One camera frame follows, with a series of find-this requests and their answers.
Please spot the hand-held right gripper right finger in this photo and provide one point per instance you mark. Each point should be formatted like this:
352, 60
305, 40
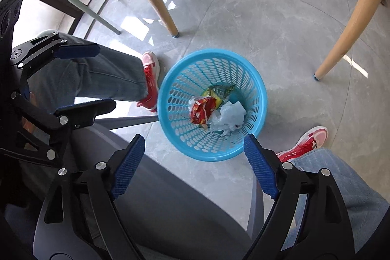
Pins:
262, 168

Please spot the white plastic bag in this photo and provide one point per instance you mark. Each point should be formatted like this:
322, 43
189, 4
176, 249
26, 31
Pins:
230, 116

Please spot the person's right leg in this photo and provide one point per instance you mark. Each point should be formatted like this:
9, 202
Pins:
350, 193

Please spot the person's red left shoe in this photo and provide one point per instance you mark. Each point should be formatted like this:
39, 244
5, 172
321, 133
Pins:
150, 86

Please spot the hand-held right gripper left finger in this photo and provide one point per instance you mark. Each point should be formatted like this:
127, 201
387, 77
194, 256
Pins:
128, 168

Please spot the person's left leg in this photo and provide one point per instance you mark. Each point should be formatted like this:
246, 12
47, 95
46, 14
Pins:
106, 77

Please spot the blue plastic basket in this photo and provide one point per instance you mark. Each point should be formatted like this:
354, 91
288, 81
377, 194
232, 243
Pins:
182, 132

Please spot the person's red shoe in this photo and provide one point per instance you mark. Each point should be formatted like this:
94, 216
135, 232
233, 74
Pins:
304, 144
150, 86

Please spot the yellow snack wrapper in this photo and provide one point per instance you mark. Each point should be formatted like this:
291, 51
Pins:
218, 92

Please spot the person's leg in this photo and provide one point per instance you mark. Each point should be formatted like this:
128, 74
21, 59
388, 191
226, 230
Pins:
106, 77
350, 193

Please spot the red snack wrapper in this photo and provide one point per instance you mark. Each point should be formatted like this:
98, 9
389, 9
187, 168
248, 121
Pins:
202, 110

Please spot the grey seat chair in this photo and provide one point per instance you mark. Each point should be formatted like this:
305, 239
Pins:
182, 202

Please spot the person's red right shoe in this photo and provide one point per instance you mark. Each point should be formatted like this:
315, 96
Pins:
304, 144

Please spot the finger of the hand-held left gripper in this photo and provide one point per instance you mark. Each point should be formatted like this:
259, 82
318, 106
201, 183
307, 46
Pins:
79, 51
91, 110

